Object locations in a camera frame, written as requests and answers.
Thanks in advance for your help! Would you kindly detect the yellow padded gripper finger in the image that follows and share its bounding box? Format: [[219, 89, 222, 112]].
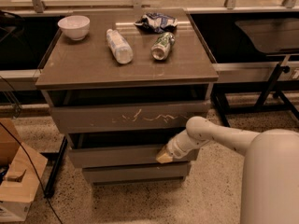
[[156, 146, 174, 163]]

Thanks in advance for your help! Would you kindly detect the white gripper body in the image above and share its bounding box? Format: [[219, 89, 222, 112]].
[[166, 130, 200, 159]]

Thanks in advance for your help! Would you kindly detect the grey drawer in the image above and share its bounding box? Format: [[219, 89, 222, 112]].
[[50, 101, 210, 133], [67, 143, 200, 169], [82, 161, 191, 183]]

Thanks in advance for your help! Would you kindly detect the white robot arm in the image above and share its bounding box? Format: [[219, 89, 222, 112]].
[[156, 117, 299, 224]]

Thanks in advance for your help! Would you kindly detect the grey bottom drawer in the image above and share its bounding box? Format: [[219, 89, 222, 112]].
[[82, 161, 191, 183]]

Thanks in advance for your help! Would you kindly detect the grey top drawer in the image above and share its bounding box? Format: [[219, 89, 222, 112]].
[[50, 101, 210, 133]]

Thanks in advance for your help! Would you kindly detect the grey drawer cabinet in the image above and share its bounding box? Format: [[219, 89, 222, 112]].
[[36, 9, 218, 184]]

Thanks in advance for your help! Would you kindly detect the black folding table stand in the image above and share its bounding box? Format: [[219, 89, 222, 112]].
[[211, 17, 299, 128]]

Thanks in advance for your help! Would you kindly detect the green soda can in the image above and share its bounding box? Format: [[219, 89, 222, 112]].
[[151, 32, 175, 61]]

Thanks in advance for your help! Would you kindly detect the clear plastic water bottle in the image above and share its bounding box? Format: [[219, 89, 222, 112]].
[[107, 29, 133, 64]]

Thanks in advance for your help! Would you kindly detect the crumpled blue chip bag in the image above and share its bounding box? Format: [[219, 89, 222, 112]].
[[135, 12, 178, 34]]

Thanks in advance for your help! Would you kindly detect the brown cardboard box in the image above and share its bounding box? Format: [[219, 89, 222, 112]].
[[0, 119, 48, 222]]

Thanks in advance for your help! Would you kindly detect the white ceramic bowl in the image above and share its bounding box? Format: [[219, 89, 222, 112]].
[[58, 15, 90, 40]]

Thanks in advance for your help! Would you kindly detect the black cable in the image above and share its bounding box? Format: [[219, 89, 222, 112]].
[[0, 75, 64, 224]]

